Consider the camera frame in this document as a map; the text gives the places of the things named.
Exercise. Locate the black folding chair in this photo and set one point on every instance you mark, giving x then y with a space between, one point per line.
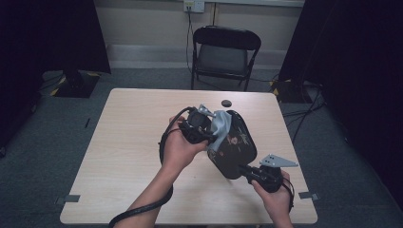
223 53

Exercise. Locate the person's right hand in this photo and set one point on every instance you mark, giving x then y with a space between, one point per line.
276 202

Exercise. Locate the grey tape strip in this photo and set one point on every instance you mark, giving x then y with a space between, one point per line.
71 199
309 195

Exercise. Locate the grey cleaning cloth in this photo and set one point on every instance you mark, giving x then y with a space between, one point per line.
220 126

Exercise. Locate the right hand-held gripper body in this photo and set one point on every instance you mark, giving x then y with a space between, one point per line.
269 179

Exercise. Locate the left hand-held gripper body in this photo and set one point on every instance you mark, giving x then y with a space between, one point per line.
196 125

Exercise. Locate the white wall socket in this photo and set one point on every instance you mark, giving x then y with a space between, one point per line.
194 5

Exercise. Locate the dark curtain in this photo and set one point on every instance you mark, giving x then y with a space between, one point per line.
355 63
38 47

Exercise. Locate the small black round disc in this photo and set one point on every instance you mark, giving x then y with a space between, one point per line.
226 103

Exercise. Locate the person's left hand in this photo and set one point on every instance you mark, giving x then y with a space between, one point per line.
180 152

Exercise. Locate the black stand base striped tape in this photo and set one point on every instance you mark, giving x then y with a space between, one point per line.
290 91
76 84

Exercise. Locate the black floral lacquer tray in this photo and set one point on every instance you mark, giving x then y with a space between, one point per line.
236 148

